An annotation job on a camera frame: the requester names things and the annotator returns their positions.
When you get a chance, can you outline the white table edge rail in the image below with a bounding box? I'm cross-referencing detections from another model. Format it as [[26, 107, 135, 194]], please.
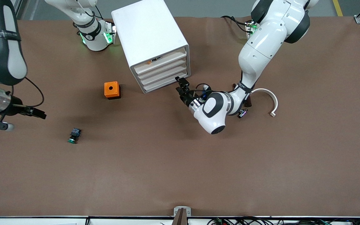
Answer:
[[0, 216, 360, 225]]

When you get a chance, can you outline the black base cable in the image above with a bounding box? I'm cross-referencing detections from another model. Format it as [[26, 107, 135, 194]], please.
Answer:
[[221, 15, 251, 32]]

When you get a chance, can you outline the black cable bundle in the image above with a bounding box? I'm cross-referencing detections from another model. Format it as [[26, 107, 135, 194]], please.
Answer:
[[207, 217, 360, 225]]

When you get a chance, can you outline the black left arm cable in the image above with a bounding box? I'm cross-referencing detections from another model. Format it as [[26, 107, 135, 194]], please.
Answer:
[[186, 82, 213, 101]]

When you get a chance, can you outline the grey metal bracket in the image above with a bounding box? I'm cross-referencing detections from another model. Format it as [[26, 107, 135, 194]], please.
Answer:
[[173, 206, 192, 217]]

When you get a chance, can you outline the grey base connector bracket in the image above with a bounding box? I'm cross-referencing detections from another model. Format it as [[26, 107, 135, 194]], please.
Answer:
[[104, 20, 117, 44], [246, 20, 258, 39]]

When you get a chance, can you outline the brown post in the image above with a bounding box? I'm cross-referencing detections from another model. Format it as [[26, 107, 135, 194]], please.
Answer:
[[172, 208, 188, 225]]

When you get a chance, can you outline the green push button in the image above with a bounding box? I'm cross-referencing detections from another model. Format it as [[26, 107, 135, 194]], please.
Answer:
[[67, 127, 82, 144]]

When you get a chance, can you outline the brown table mat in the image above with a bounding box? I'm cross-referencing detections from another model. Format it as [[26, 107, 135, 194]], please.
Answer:
[[0, 16, 360, 218]]

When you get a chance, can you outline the orange box with hole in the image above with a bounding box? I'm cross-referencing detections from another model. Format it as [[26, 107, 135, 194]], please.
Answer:
[[104, 81, 121, 100]]

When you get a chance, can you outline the white curved plastic arc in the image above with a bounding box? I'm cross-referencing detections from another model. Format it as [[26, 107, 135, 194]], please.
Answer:
[[251, 88, 279, 118]]

